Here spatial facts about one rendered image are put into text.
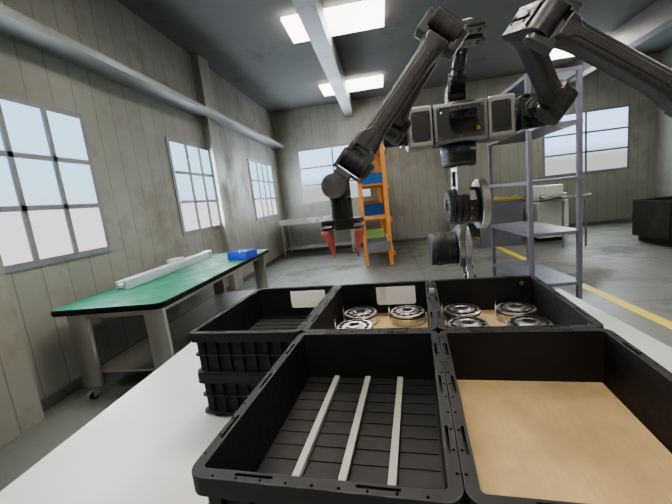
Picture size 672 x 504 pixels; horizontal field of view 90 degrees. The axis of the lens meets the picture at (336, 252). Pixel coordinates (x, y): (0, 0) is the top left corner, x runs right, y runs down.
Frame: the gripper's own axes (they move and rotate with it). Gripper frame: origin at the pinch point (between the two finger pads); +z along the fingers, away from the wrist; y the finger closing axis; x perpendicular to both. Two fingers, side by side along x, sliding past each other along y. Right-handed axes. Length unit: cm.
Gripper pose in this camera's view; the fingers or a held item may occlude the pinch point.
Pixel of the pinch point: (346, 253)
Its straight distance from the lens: 87.7
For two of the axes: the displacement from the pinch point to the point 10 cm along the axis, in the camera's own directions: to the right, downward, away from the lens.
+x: 2.0, -1.7, 9.6
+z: 1.2, 9.8, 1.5
